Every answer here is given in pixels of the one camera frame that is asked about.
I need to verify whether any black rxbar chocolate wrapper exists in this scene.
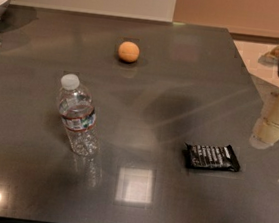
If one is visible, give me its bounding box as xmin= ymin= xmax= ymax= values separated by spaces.
xmin=184 ymin=144 xmax=241 ymax=172

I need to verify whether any orange fruit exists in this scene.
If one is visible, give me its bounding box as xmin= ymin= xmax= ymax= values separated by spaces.
xmin=118 ymin=41 xmax=139 ymax=63

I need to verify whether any clear plastic water bottle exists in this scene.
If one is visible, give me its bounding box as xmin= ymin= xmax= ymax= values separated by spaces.
xmin=57 ymin=73 xmax=99 ymax=157

